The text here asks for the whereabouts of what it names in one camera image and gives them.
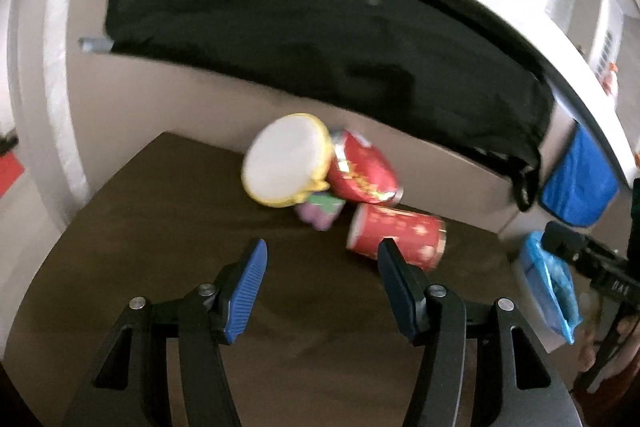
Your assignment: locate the bin with blue liner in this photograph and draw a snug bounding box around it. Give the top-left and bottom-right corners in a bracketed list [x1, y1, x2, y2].
[517, 231, 583, 349]

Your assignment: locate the red can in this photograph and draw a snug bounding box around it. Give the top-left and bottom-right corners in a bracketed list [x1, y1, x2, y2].
[346, 203, 447, 272]
[326, 129, 405, 208]

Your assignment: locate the yellow bowl with white lid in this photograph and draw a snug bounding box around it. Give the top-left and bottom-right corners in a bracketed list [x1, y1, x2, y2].
[241, 113, 335, 208]

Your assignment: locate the red can upright leaning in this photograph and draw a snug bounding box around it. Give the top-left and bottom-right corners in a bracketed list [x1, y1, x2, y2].
[326, 129, 405, 208]

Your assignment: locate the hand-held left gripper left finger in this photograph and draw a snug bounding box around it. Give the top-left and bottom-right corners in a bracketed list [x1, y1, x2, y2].
[62, 238, 268, 427]

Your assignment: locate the white wall unit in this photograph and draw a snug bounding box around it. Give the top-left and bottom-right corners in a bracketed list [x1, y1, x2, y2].
[589, 0, 627, 80]

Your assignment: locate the blue hanging cloth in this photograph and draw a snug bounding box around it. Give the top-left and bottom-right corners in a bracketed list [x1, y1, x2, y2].
[539, 124, 620, 228]

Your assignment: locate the black cloth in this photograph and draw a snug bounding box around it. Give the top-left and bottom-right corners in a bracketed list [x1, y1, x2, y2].
[105, 0, 554, 212]

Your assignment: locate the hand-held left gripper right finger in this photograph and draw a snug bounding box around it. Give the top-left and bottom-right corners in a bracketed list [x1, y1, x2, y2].
[377, 238, 583, 427]

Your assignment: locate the red paper sheet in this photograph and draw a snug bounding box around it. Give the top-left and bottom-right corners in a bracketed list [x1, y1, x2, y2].
[0, 154, 24, 201]

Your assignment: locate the grey metal bracket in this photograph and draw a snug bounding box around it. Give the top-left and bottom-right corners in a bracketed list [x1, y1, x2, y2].
[79, 37, 114, 54]

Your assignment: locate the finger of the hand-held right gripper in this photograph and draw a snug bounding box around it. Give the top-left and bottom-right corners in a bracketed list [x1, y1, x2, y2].
[542, 221, 640, 392]

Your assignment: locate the white bed post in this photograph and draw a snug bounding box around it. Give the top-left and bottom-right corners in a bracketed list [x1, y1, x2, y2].
[7, 0, 92, 230]

